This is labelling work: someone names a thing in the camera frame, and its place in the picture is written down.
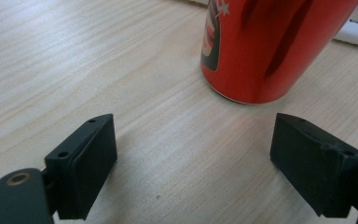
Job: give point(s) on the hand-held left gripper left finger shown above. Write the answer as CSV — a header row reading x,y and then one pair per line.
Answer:
x,y
84,168

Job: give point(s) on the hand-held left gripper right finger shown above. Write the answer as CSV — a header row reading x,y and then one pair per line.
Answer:
x,y
313,161

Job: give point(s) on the red drink can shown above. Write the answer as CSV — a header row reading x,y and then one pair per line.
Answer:
x,y
254,46

